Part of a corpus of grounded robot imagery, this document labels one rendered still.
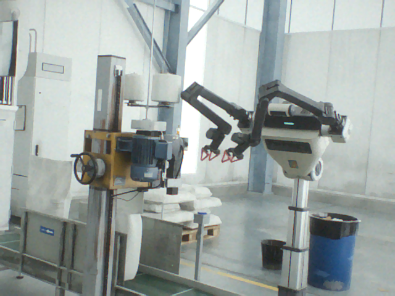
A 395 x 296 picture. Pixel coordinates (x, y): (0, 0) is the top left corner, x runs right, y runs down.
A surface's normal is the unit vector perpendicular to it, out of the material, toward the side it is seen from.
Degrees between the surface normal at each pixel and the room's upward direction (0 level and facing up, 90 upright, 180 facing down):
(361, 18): 90
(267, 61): 90
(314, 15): 90
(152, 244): 90
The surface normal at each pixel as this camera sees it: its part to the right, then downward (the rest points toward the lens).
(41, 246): -0.61, 0.00
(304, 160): -0.51, 0.64
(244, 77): 0.79, 0.09
